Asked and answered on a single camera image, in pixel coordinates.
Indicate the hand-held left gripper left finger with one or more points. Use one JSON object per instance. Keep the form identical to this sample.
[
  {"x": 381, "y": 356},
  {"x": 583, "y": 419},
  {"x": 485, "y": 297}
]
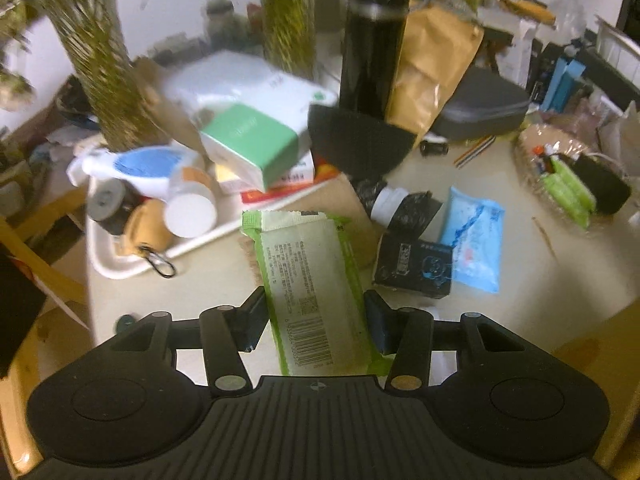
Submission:
[{"x": 257, "y": 312}]

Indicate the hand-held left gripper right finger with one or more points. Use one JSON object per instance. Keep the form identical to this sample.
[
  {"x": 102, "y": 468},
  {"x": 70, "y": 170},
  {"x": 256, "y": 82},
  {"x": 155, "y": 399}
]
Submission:
[{"x": 377, "y": 320}]

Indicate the small black box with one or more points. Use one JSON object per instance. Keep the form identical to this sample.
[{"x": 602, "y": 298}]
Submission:
[{"x": 412, "y": 270}]

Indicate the green and white wipes packet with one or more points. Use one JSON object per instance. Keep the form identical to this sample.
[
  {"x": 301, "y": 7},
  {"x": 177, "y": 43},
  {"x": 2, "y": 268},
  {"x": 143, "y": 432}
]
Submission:
[{"x": 310, "y": 270}]

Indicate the blue tissue packet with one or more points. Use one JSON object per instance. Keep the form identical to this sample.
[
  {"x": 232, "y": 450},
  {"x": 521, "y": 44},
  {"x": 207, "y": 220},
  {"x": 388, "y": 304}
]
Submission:
[{"x": 472, "y": 240}]

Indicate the black bag roll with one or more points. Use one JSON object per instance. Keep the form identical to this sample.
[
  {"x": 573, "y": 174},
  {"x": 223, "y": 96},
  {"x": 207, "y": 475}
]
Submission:
[{"x": 400, "y": 205}]

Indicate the white bottle orange label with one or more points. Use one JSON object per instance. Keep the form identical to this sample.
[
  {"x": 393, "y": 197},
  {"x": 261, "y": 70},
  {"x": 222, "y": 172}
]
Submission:
[{"x": 192, "y": 205}]

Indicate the small black round cap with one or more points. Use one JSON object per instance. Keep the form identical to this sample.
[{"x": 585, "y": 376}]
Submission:
[{"x": 126, "y": 322}]

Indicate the red and white box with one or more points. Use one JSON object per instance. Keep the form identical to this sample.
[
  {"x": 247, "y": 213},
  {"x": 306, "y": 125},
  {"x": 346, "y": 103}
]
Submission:
[{"x": 295, "y": 175}]

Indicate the white tray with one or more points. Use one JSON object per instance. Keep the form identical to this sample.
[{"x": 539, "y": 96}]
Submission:
[{"x": 115, "y": 260}]

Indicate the green and white box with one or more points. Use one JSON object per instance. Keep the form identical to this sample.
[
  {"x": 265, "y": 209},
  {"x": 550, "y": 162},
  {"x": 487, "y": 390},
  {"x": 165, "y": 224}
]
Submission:
[{"x": 250, "y": 145}]

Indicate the small black clip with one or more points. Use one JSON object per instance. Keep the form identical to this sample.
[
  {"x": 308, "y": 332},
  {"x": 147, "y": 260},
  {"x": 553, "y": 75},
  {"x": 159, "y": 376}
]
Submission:
[{"x": 434, "y": 148}]

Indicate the thin brown stick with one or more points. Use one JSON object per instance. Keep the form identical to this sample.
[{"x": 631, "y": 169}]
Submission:
[{"x": 542, "y": 237}]

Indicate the black round jar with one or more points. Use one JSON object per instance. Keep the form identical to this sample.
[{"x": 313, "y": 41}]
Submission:
[{"x": 107, "y": 205}]

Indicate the blue white bottle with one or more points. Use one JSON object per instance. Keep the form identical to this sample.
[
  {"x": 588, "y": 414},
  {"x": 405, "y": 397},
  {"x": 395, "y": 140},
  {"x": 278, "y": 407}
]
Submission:
[{"x": 145, "y": 165}]

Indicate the wooden chair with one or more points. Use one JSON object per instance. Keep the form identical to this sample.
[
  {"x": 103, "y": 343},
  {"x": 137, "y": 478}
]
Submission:
[{"x": 55, "y": 270}]

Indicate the woven basket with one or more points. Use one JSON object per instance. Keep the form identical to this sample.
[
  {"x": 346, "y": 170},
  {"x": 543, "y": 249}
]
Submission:
[{"x": 535, "y": 150}]

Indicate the green packets in basket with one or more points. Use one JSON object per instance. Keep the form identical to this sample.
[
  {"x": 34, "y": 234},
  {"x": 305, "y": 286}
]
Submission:
[{"x": 570, "y": 190}]

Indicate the large white packet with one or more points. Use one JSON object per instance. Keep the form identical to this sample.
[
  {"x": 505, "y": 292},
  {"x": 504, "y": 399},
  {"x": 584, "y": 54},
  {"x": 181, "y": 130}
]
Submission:
[{"x": 225, "y": 80}]

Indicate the grey zip case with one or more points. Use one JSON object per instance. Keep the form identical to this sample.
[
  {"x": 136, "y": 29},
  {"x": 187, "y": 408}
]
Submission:
[{"x": 485, "y": 105}]

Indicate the brown paper bag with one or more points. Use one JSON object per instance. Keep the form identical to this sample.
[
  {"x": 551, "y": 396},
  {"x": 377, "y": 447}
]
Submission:
[{"x": 430, "y": 70}]

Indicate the black fabric pouch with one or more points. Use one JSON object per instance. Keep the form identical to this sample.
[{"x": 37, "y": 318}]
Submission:
[{"x": 600, "y": 182}]

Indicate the black thermos bottle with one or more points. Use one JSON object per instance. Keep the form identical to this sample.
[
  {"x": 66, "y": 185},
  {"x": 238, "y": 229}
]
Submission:
[{"x": 370, "y": 50}]

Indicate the black mini tripod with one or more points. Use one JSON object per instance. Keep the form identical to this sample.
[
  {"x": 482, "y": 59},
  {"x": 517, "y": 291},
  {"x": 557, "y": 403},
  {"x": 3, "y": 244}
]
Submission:
[{"x": 494, "y": 50}]

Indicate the dark jar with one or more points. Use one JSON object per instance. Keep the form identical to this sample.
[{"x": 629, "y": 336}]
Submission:
[{"x": 225, "y": 20}]

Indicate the tall black box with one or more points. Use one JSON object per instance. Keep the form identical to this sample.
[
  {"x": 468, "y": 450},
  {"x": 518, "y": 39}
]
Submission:
[{"x": 547, "y": 72}]

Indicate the tall blue box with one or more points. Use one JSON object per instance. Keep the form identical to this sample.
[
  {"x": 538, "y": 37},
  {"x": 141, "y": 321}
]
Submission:
[{"x": 565, "y": 85}]

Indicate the tall white box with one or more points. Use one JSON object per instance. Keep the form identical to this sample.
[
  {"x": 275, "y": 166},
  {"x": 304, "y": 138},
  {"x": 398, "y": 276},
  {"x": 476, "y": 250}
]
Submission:
[{"x": 520, "y": 55}]

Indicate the dried white flowers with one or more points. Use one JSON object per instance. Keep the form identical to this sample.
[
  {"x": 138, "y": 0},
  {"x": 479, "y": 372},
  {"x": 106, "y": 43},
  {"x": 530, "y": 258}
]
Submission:
[{"x": 15, "y": 90}]

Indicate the yellow and black bag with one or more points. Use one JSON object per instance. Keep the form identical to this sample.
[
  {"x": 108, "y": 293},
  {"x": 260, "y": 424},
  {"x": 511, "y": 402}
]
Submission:
[{"x": 527, "y": 10}]

